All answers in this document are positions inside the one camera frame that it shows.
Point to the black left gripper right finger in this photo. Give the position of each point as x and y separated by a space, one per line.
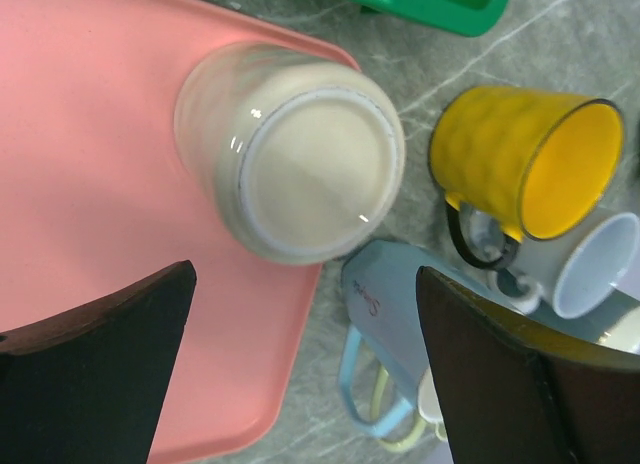
512 390

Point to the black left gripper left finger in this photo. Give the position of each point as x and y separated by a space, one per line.
88 385

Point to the light green mug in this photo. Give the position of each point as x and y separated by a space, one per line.
614 324

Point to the pale blue grey mug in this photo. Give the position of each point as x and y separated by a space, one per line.
574 272

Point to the light blue faceted mug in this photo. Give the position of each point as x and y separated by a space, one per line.
379 290

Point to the yellow mug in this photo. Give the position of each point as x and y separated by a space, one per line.
536 161

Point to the beige pink mug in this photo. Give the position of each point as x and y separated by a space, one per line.
302 156

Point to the pink plastic tray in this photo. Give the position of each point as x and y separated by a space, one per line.
94 197

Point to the green plastic bin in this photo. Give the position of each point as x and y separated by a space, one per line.
469 18

